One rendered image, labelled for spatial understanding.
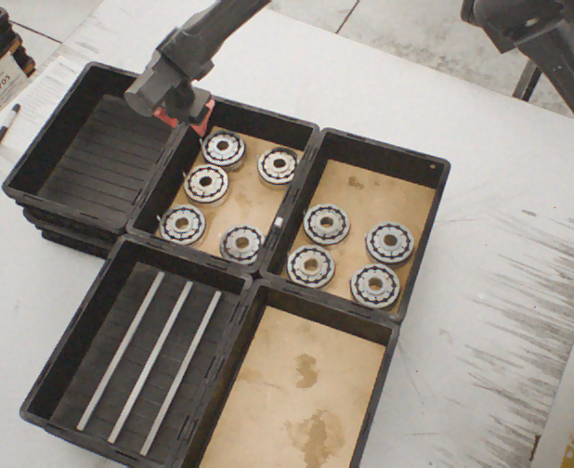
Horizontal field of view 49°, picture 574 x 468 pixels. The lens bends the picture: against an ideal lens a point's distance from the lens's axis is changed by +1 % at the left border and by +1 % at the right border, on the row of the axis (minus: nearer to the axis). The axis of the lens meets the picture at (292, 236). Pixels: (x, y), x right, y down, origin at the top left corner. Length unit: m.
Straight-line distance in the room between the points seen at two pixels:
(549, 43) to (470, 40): 2.26
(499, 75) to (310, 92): 1.27
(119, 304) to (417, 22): 2.10
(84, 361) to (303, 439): 0.47
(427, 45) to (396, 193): 1.57
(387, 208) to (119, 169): 0.64
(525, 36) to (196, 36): 0.48
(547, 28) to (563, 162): 1.04
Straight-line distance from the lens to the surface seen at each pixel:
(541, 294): 1.56
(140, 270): 1.40
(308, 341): 1.29
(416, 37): 2.98
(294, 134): 1.47
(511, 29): 0.79
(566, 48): 0.76
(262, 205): 1.43
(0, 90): 2.48
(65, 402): 1.34
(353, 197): 1.44
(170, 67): 1.10
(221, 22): 0.95
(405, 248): 1.35
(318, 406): 1.25
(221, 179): 1.44
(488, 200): 1.64
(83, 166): 1.58
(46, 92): 1.95
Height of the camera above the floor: 2.05
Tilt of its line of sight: 62 degrees down
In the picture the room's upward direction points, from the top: 4 degrees counter-clockwise
